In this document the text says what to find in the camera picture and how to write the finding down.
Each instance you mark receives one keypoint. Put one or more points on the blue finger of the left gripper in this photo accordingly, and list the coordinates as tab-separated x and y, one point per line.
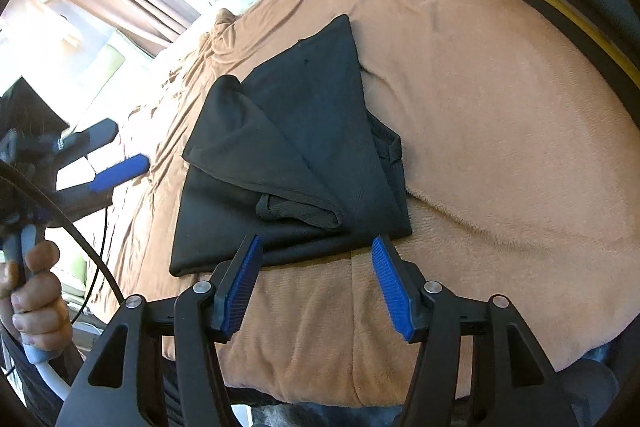
81	144
100	190

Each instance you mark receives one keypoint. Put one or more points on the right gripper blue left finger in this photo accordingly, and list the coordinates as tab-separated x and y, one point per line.
235	288

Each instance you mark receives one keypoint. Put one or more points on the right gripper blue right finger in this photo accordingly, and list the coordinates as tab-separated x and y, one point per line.
401	293

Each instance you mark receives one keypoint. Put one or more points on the black sleeveless shirt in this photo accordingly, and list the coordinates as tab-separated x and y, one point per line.
292	155

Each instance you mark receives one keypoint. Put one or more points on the person left hand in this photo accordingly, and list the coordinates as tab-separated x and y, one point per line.
35	314

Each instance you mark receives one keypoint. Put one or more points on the cream bed sheet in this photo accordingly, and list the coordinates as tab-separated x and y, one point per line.
190	40

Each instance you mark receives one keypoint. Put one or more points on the brown fleece blanket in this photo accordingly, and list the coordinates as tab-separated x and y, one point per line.
521	163

